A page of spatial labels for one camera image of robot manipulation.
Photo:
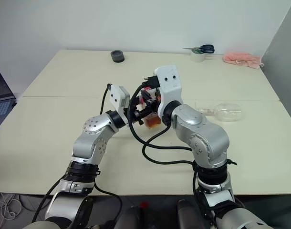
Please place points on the dark rounded shape red spot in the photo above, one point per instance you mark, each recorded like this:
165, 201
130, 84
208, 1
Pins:
131, 218

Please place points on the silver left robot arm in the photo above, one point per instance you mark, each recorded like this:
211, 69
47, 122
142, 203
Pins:
88, 143

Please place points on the clear plastic bottle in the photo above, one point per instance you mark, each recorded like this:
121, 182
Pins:
227, 113

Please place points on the pink cloth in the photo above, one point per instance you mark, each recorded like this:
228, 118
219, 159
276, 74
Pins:
242, 59

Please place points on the white tape roll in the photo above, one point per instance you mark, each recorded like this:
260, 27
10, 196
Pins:
198, 57

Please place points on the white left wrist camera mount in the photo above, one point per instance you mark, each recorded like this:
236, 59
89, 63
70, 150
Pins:
117, 95

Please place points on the dark laptop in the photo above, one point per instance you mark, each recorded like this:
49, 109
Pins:
0, 90

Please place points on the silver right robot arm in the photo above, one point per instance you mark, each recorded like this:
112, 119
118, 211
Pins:
202, 133

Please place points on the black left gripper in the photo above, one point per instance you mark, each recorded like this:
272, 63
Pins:
137, 115

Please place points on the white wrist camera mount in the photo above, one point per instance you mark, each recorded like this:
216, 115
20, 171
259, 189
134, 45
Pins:
117, 95
169, 83

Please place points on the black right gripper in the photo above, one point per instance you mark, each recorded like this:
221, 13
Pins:
151, 81

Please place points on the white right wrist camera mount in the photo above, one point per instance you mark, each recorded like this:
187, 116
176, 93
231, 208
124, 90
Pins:
169, 83

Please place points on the black round tape roll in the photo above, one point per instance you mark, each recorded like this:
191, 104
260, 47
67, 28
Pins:
117, 56

